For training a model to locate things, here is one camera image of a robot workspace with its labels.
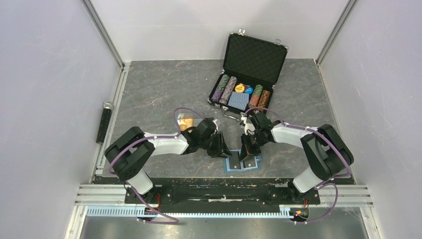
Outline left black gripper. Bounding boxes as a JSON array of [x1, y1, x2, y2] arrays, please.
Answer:
[[200, 131, 232, 159]]

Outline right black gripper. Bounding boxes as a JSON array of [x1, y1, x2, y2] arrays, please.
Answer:
[[239, 131, 268, 162]]

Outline black VIP credit card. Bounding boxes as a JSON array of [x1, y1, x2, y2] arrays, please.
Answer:
[[228, 151, 241, 170]]

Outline blue card holder wallet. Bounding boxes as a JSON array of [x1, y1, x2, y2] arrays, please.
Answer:
[[223, 150, 262, 173]]

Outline clear plastic card box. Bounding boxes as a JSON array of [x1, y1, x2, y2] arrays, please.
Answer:
[[175, 111, 205, 131]]

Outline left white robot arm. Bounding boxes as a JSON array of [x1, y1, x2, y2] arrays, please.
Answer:
[[104, 118, 231, 203]]

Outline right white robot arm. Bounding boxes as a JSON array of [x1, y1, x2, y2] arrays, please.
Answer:
[[239, 112, 354, 203]]

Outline blue playing card deck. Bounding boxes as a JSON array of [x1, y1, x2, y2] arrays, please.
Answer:
[[227, 92, 249, 111]]

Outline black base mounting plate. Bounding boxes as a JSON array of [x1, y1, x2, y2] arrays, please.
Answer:
[[143, 177, 320, 213]]

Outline pink grey chip row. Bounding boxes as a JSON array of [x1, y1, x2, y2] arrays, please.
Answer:
[[219, 76, 237, 105]]

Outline orange brown chip row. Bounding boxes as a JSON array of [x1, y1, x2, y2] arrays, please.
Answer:
[[255, 90, 271, 112]]

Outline blue dealer button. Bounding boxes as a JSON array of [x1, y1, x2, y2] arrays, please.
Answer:
[[243, 86, 254, 95]]

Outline green red chip row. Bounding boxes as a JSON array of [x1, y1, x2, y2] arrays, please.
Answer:
[[248, 85, 263, 108]]

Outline yellow dealer button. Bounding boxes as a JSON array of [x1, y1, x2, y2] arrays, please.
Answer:
[[234, 84, 245, 93]]

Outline purple green chip row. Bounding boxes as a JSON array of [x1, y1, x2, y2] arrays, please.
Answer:
[[211, 74, 229, 101]]

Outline black poker chip case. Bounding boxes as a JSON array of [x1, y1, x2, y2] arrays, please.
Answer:
[[207, 27, 289, 118]]

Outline black microphone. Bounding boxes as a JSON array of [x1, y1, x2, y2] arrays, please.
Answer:
[[96, 101, 114, 144]]

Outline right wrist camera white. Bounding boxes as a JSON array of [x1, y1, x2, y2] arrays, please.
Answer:
[[240, 113, 255, 135]]

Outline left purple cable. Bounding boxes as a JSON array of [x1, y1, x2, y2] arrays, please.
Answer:
[[108, 107, 207, 225]]

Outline purple cable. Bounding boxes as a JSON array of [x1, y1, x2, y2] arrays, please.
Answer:
[[243, 106, 353, 224], [108, 107, 207, 225]]

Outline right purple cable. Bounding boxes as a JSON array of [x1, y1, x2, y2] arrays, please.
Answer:
[[243, 106, 353, 224]]

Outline white slotted cable duct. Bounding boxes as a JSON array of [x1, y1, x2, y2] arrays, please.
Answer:
[[86, 206, 309, 219]]

